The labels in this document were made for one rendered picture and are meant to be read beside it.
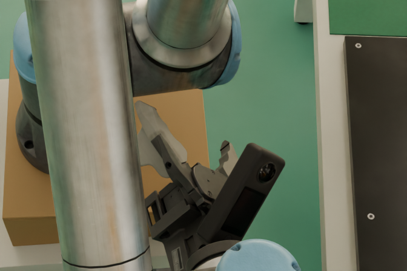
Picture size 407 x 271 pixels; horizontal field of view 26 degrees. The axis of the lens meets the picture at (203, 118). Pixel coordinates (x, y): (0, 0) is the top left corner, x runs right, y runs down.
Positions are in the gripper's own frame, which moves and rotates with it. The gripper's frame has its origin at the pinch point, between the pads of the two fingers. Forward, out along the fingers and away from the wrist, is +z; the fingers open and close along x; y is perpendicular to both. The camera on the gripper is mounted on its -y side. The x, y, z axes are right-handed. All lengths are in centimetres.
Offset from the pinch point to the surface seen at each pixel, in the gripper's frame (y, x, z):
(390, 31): -15, 41, 25
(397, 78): -13.0, 38.1, 14.0
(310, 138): 31, 97, 60
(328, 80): -5.0, 33.2, 18.1
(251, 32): 32, 92, 97
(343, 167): -1.7, 31.9, 2.7
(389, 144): -8.3, 35.0, 3.2
